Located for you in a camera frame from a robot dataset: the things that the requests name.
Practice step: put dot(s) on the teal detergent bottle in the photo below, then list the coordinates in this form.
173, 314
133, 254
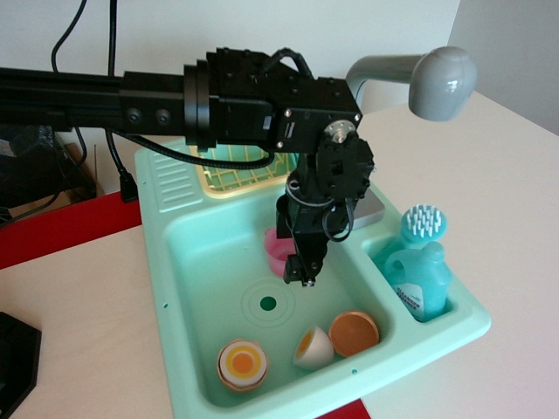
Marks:
421, 279

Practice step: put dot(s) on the mint green toy sink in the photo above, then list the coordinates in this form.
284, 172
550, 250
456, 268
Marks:
212, 285

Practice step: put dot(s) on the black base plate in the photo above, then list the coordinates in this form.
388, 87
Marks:
20, 351

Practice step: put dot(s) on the dark equipment pile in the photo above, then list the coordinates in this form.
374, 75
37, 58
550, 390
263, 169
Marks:
36, 168

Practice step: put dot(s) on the toy egg half with yolk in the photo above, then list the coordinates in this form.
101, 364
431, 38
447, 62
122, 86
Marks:
242, 365

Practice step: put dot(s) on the red mat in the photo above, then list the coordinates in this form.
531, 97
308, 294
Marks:
64, 228

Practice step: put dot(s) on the grey toy faucet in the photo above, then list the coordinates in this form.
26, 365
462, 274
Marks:
440, 82

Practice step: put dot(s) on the pink plastic cup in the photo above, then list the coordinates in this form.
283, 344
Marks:
277, 251

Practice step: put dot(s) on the teal scrub brush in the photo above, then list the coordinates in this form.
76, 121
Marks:
423, 223

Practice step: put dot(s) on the white toy egg half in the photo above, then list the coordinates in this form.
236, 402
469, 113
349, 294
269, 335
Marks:
314, 350

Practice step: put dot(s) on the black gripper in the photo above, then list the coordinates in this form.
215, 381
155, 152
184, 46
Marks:
312, 221

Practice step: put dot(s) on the yellow drying rack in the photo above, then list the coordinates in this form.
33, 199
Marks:
222, 183

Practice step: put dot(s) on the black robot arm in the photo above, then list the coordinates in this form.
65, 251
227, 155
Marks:
234, 109

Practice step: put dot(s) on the brown toy eggshell half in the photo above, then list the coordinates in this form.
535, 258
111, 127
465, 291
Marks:
352, 332

